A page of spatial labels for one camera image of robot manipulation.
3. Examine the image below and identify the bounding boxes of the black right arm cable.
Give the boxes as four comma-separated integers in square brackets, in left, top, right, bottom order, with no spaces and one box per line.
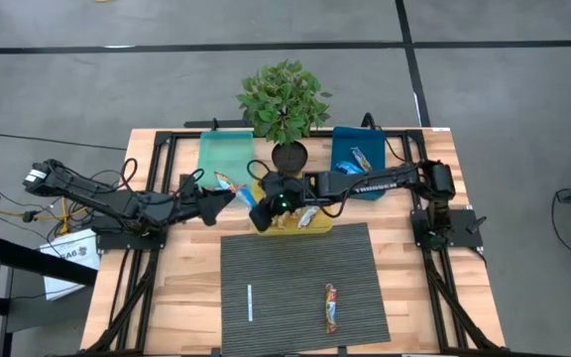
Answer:
[361,112,408,165]

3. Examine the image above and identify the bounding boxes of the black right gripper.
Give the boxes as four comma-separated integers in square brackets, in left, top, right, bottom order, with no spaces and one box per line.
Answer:
[249,171,319,233]

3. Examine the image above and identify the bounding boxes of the red green granola bar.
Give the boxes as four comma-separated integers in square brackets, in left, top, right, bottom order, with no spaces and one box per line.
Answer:
[323,283,340,335]

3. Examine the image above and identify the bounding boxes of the teal translucent plastic bin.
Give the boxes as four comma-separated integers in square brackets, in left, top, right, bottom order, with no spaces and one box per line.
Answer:
[196,129,256,192]

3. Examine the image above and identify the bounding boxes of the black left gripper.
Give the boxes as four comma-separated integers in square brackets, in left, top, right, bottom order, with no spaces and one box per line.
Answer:
[166,187,238,228]

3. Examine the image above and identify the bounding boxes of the orange blue granola bar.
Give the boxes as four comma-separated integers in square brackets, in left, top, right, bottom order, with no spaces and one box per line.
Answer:
[235,184,259,210]

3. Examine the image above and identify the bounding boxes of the light blue green granola bar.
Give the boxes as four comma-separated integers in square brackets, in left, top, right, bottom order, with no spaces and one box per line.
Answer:
[296,204,321,231]

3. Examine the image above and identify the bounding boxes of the black beam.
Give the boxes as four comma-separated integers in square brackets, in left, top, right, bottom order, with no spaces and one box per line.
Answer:
[0,232,99,288]

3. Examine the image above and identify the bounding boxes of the blue white granola bar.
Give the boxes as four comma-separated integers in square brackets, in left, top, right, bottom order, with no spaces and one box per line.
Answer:
[350,146,374,173]

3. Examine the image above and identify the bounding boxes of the blue plastic bin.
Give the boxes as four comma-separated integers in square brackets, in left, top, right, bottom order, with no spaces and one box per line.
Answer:
[329,125,388,202]

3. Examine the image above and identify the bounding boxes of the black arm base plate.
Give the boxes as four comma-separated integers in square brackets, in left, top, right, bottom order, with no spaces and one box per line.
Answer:
[410,207,485,250]
[95,217,169,252]

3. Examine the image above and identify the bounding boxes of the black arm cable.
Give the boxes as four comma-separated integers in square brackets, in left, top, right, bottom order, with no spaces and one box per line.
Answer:
[361,112,408,165]
[116,157,207,199]

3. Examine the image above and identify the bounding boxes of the yellow translucent plastic bin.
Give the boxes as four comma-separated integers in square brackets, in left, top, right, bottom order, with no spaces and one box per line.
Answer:
[252,173,335,236]

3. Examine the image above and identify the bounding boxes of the grey woven mat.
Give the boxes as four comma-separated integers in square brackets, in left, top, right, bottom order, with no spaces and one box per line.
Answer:
[219,221,392,354]

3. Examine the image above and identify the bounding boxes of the green potted plant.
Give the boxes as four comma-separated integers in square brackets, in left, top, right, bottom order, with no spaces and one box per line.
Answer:
[235,59,334,179]

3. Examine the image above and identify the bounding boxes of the white paper sheet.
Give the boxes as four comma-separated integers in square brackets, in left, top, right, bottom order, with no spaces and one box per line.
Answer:
[39,227,102,302]

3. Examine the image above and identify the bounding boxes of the yellow cable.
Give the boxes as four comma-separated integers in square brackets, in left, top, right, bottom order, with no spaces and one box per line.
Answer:
[0,206,71,234]

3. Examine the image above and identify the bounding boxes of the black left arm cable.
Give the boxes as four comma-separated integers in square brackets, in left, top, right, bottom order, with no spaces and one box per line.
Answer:
[116,157,207,199]

